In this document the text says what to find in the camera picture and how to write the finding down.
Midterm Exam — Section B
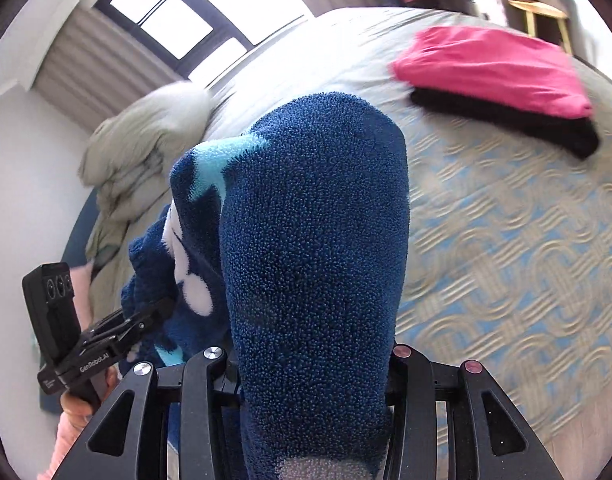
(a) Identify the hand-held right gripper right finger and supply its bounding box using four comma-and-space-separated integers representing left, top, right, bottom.
386, 342, 554, 480

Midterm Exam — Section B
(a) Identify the blue beige patterned blanket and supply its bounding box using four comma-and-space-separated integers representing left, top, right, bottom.
391, 110, 612, 456

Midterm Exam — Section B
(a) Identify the folded black garment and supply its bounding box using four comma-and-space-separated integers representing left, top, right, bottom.
410, 87, 601, 160

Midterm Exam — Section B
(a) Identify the wooden stool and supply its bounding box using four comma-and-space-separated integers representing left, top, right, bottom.
507, 0, 573, 56

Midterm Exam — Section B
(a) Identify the beige pleated curtain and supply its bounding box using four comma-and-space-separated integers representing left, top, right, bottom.
33, 0, 382, 106

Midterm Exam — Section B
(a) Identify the folded pink garment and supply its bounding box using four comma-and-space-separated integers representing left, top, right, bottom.
391, 26, 594, 120

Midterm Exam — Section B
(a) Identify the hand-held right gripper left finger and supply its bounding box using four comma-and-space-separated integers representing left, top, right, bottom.
51, 345, 242, 480

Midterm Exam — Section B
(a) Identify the person's left hand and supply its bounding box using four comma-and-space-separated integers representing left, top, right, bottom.
60, 362, 121, 431

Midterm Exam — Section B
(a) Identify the crumpled grey duvet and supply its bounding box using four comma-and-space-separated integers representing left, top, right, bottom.
78, 82, 214, 286

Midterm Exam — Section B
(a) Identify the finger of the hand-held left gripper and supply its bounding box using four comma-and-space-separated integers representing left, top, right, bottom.
81, 297, 177, 346

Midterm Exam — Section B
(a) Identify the dark-framed window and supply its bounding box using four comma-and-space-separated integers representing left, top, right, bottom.
93, 0, 252, 78

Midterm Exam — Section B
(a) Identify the pink pillow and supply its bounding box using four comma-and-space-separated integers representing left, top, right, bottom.
68, 262, 96, 323

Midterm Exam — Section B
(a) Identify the person's left forearm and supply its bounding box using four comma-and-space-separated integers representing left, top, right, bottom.
33, 412, 87, 480

